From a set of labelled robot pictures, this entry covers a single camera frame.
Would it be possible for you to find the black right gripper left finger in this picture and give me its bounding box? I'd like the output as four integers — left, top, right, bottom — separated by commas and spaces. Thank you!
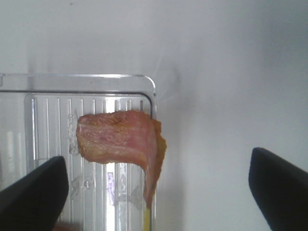
0, 156, 69, 231

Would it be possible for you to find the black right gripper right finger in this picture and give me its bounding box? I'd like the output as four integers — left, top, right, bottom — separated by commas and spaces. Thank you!
249, 147, 308, 231

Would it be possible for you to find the long bacon strip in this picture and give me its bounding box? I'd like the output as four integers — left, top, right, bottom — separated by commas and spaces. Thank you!
76, 110, 167, 208

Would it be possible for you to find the clear ingredients container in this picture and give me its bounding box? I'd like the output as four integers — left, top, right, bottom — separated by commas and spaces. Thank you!
0, 74, 156, 231

